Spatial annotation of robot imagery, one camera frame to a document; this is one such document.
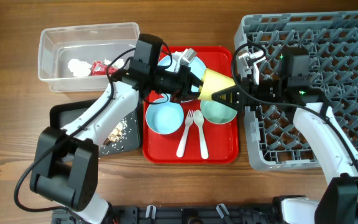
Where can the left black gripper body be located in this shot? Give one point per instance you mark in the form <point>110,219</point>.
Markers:
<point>175,83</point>

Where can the black waste tray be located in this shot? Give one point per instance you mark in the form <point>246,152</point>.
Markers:
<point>63,114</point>

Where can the rice and mushroom leftovers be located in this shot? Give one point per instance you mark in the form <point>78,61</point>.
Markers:
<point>117,134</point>

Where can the light blue plate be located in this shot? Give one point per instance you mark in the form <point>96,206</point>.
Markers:
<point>197,67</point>

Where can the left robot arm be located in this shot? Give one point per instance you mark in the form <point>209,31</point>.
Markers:
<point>65,167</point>

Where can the mint green bowl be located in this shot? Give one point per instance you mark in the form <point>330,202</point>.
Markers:
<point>217,113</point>

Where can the white plastic spoon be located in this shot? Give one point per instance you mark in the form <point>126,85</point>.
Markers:
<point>199,121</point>

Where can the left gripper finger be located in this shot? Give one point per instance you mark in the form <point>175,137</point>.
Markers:
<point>193,80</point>
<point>186,96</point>

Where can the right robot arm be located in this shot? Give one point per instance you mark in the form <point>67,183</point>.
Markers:
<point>312,115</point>

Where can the clear plastic bin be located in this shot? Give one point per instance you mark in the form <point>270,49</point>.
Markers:
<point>88,43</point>

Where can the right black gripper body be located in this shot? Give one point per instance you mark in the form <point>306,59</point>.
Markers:
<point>245,96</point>

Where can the white plastic fork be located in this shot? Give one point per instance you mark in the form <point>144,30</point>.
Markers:
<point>188,122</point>

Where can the red snack wrapper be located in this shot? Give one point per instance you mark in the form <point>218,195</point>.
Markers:
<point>99,68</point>

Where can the grey dishwasher rack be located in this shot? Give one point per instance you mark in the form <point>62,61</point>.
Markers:
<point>331,38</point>

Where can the light blue bowl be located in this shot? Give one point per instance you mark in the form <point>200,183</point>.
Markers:
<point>164,117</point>

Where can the yellow cup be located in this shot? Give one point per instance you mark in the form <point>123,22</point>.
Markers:
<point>212,83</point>

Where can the white napkin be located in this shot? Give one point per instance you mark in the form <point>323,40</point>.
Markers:
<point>79,68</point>

